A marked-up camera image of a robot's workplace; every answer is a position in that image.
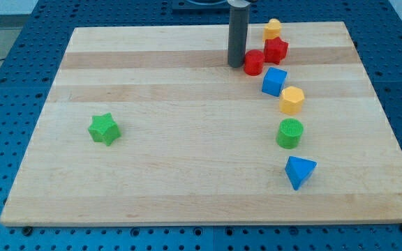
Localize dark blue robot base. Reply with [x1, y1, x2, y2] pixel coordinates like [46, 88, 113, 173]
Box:
[171, 0, 258, 15]

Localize green star block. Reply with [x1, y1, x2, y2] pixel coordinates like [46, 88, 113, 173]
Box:
[88, 113, 121, 146]

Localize red star block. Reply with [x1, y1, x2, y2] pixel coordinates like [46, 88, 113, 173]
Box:
[264, 37, 289, 65]

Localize wooden board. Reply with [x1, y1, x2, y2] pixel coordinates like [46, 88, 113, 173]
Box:
[0, 22, 402, 227]

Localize red cylinder block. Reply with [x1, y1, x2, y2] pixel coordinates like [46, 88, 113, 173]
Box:
[244, 50, 265, 76]

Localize blue cube block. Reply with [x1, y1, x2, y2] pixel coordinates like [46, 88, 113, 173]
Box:
[262, 68, 288, 97]

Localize green cylinder block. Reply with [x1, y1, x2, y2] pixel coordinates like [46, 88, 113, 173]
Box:
[276, 118, 304, 149]

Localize yellow hexagon block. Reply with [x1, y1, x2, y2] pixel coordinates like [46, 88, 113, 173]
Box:
[279, 86, 305, 115]

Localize blue triangle block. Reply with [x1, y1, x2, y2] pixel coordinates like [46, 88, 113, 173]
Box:
[285, 156, 317, 190]

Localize yellow heart block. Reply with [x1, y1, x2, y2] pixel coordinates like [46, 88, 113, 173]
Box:
[262, 18, 282, 42]

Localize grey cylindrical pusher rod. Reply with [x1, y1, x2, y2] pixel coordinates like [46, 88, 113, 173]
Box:
[227, 0, 251, 68]

